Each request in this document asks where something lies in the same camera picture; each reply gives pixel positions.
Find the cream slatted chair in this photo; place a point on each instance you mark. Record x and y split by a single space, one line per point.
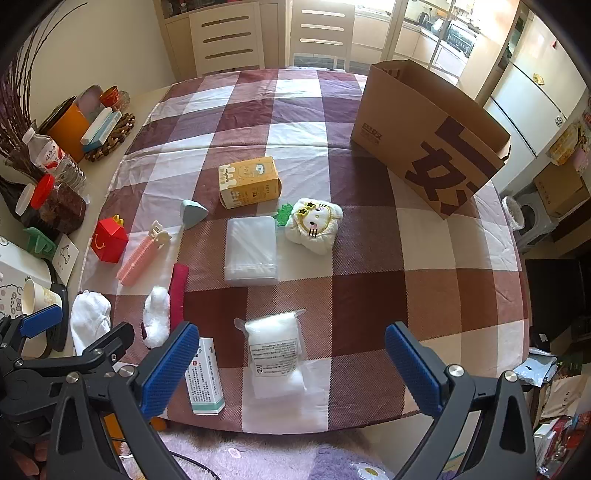
321 37
226 41

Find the red white fluffy stocking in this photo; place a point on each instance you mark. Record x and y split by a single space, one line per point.
178 290

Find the white refrigerator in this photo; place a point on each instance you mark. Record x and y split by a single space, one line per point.
535 92

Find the orange box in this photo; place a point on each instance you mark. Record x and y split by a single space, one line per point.
69 131

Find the yellow carton box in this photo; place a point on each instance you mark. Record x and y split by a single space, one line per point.
249 184

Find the teal triangular sponge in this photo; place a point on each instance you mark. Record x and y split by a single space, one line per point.
191 214

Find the white card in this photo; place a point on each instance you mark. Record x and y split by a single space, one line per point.
66 256

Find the patterned white trash bin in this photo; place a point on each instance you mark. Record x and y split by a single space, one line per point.
513 214

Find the grey pink tin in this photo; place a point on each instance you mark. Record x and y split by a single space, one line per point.
90 99

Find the grey mailer bags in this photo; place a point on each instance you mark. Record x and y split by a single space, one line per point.
535 369

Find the white green medicine box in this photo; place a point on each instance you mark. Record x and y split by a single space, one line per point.
207 378

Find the white plush toy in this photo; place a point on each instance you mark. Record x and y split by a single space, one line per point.
314 226

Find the yellow snack packet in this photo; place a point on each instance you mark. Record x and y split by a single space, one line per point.
564 143

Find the clear bag of cotton pads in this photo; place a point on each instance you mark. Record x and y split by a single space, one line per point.
274 350

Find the woven wooden trivet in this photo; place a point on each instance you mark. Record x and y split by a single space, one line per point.
117 138

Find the white cloth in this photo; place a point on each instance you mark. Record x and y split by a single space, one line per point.
90 318

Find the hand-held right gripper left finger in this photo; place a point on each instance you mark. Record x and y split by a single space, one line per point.
166 369

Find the brown cardboard box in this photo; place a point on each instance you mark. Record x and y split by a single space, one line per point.
415 138

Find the dark bottle white cap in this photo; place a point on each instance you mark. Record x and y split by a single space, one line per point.
25 201

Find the person's left hand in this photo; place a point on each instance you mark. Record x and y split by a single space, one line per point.
27 464

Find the white printed tissue box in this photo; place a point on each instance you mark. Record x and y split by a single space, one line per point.
16 277

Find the blue white tube box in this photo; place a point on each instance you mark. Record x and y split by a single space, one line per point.
101 129

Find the jar with red lid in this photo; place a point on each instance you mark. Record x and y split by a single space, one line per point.
62 205

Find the clear plastic cotton swab box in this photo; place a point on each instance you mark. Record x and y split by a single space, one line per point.
251 249

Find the grey plastic stool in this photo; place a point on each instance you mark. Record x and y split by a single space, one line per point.
538 221

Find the purple white checked tablecloth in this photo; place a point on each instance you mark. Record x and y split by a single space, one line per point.
369 300

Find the plastic water bottle red label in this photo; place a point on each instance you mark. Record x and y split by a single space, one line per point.
48 154

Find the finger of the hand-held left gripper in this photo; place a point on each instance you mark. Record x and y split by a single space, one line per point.
108 344
41 319

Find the green plastic clip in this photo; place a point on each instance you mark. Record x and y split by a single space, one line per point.
37 242

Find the red toy meal box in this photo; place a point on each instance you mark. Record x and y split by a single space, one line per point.
108 240

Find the red tin can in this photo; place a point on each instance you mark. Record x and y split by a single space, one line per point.
110 97

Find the paper cup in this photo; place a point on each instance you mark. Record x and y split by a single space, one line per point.
39 297

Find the cream display cabinet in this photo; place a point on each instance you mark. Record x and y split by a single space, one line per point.
171 27

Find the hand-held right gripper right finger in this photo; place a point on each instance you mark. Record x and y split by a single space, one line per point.
411 369

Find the dried purple branches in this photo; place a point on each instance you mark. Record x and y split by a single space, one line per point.
18 106

